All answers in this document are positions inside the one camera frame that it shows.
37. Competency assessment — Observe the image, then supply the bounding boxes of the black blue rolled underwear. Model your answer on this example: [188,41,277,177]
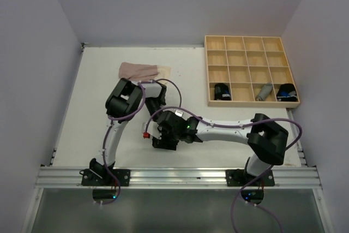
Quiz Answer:
[276,83,298,102]

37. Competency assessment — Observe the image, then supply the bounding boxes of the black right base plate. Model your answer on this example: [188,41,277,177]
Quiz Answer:
[225,169,275,187]

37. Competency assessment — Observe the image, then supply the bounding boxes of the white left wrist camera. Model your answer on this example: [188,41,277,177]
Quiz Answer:
[174,109,184,117]

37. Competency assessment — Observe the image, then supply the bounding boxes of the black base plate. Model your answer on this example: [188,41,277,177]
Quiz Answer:
[225,169,275,187]
[79,169,131,187]

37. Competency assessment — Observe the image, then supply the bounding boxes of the aluminium front rail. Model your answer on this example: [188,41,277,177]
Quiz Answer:
[35,166,322,189]

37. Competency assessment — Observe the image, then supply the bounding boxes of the wooden compartment tray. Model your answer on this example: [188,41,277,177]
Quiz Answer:
[204,35,300,109]

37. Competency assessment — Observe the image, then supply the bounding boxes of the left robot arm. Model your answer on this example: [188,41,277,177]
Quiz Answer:
[89,78,167,186]

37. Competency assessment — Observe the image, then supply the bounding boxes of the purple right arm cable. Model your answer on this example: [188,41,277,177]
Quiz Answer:
[144,106,303,233]

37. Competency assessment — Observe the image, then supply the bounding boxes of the pink beige underwear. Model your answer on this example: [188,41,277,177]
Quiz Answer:
[118,62,171,82]

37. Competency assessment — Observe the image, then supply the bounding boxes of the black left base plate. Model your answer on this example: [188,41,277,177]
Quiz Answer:
[79,169,131,187]

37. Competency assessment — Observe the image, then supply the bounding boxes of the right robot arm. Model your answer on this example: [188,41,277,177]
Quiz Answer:
[143,111,288,186]

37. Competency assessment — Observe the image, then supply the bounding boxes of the dark rolled underwear in tray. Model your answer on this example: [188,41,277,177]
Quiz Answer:
[214,83,232,101]

